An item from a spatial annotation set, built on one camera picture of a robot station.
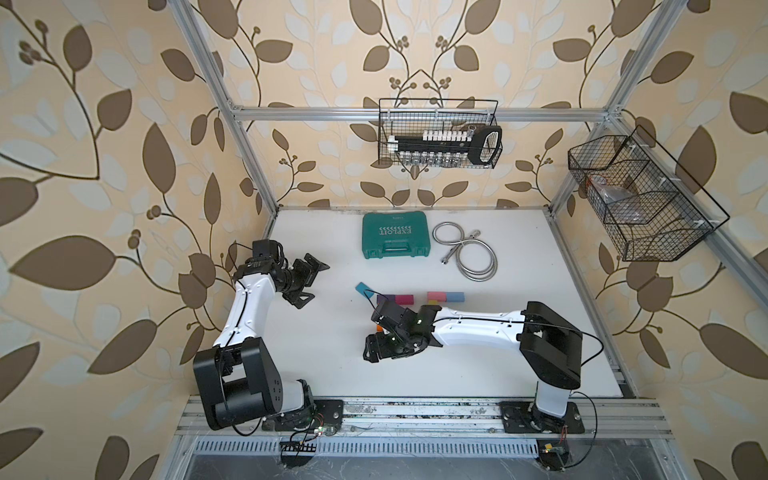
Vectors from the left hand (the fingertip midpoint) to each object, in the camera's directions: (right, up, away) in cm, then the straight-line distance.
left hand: (316, 274), depth 83 cm
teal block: (+11, -6, +15) cm, 20 cm away
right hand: (+17, -22, -3) cm, 28 cm away
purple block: (+19, -9, +13) cm, 25 cm away
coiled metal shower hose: (+52, +2, +24) cm, 57 cm away
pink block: (+36, -9, +12) cm, 39 cm away
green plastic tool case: (+20, +12, +24) cm, 33 cm away
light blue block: (+42, -9, +13) cm, 45 cm away
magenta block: (+25, -9, +11) cm, 29 cm away
